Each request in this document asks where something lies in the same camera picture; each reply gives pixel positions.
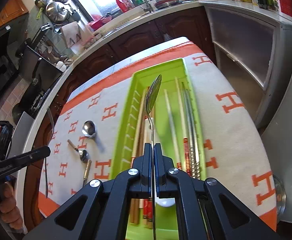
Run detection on lime green plastic tray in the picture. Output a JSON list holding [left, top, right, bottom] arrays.
[[109, 58, 207, 240]]

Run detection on small steel spoon gold handle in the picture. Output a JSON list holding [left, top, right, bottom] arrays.
[[67, 139, 91, 187]]

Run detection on person's left hand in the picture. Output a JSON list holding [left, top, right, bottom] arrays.
[[0, 182, 23, 230]]

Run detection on hanging steel pots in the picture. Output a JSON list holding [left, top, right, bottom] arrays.
[[35, 0, 70, 25]]

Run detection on white ceramic soup spoon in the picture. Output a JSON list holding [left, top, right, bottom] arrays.
[[152, 127, 176, 208]]

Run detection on black stove range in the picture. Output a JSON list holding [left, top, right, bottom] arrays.
[[12, 45, 62, 123]]

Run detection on orange beige H-pattern cloth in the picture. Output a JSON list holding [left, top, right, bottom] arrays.
[[38, 42, 277, 229]]

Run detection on steel pot lid on floor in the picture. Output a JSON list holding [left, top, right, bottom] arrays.
[[273, 175, 286, 223]]

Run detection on grey metal cabinet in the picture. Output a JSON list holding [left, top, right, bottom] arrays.
[[203, 1, 292, 128]]

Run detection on bamboo chopstick red black end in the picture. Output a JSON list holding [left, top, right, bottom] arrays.
[[130, 89, 147, 225]]

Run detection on pale chopstick red end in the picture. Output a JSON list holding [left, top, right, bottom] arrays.
[[175, 77, 191, 176]]

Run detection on red spray bottle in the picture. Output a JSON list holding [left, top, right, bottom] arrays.
[[116, 0, 128, 13]]

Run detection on large steel spoon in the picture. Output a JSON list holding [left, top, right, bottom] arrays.
[[144, 74, 162, 239]]

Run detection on white chopstick red striped end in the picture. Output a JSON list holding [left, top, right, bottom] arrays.
[[164, 89, 182, 170]]

